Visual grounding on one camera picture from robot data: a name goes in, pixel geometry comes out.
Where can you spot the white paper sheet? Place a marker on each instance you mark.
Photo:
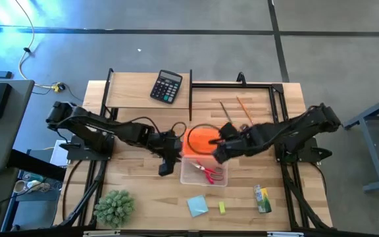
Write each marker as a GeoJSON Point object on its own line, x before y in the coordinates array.
{"type": "Point", "coordinates": [55, 158]}

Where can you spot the small yellow-green block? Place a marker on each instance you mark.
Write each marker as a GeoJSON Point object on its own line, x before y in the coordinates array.
{"type": "Point", "coordinates": [222, 207]}

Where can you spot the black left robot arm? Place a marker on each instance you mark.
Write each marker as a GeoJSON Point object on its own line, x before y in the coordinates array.
{"type": "Point", "coordinates": [87, 126]}

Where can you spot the clear plastic pencil box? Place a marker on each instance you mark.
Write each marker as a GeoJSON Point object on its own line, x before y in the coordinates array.
{"type": "Point", "coordinates": [189, 179]}

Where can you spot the wooden shelf board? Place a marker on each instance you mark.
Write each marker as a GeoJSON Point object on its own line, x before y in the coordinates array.
{"type": "Point", "coordinates": [130, 90]}

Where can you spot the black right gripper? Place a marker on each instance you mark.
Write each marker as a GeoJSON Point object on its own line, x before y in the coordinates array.
{"type": "Point", "coordinates": [242, 143]}

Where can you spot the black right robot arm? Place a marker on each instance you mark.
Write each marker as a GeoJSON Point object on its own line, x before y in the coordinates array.
{"type": "Point", "coordinates": [308, 123]}

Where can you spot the blue-grey metal table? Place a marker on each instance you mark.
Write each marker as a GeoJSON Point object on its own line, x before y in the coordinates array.
{"type": "Point", "coordinates": [363, 119]}

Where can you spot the orange pencil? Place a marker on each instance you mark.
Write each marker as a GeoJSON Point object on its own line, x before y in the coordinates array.
{"type": "Point", "coordinates": [244, 110]}

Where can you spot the grey side table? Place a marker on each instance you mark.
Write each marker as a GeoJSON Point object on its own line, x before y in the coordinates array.
{"type": "Point", "coordinates": [12, 138]}

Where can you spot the black desk calculator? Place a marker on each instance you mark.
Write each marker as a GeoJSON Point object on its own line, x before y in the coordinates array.
{"type": "Point", "coordinates": [166, 87]}

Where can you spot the black shelf support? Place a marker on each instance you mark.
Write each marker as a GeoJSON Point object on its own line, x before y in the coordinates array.
{"type": "Point", "coordinates": [190, 113]}
{"type": "Point", "coordinates": [103, 108]}

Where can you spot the dark thin pencil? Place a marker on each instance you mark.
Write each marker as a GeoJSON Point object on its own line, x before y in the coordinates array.
{"type": "Point", "coordinates": [225, 112]}

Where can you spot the green artificial plant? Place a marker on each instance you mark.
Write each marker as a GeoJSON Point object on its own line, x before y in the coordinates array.
{"type": "Point", "coordinates": [114, 209]}

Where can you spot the black aluminium rig frame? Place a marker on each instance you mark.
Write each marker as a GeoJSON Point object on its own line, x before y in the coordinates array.
{"type": "Point", "coordinates": [235, 85]}

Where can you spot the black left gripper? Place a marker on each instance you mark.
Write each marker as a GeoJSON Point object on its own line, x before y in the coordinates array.
{"type": "Point", "coordinates": [168, 145]}

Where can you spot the yellow floor plug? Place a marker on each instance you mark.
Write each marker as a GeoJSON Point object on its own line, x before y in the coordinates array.
{"type": "Point", "coordinates": [58, 88]}

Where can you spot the blue sticky note pad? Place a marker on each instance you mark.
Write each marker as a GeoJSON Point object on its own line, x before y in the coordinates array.
{"type": "Point", "coordinates": [197, 206]}

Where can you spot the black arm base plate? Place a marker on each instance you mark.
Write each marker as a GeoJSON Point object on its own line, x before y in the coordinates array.
{"type": "Point", "coordinates": [77, 154]}
{"type": "Point", "coordinates": [321, 154]}

